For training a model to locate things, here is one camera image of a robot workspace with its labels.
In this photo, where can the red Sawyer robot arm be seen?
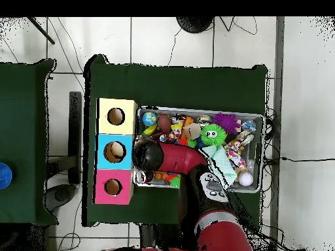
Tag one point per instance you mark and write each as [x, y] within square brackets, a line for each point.
[180, 158]

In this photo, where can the wooden box with three holes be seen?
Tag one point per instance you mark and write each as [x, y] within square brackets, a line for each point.
[104, 125]

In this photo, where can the shallow clear mesh bin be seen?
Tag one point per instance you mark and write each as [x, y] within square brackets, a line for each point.
[252, 157]

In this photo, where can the small brown football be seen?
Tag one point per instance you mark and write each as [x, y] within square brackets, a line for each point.
[164, 123]

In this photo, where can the plain wooden block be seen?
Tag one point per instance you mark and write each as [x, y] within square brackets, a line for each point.
[192, 130]

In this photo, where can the small globe ball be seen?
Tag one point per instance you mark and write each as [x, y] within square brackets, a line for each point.
[149, 119]

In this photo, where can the black and red soda can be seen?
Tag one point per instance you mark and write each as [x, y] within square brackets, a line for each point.
[142, 176]

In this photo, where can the green spiky toy with eyes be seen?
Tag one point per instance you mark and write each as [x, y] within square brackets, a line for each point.
[213, 136]

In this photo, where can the mint green knitted cloth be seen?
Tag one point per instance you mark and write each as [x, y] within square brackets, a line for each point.
[222, 162]

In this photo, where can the purple spiky rubber toy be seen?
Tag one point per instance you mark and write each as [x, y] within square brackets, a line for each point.
[226, 122]

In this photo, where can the doll in spotted dress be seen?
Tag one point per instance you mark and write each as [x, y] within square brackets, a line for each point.
[235, 154]

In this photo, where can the white baseball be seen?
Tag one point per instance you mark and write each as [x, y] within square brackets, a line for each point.
[246, 179]

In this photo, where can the black upright panel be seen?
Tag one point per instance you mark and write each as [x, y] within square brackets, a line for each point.
[75, 130]

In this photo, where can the round black stand base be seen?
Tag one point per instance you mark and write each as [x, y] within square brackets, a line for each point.
[195, 24]

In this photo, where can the grey round floor base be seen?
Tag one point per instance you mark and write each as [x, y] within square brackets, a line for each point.
[61, 196]

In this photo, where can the black rod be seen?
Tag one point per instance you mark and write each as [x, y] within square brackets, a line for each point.
[42, 30]

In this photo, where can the blue round object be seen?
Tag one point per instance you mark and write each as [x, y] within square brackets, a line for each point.
[4, 175]

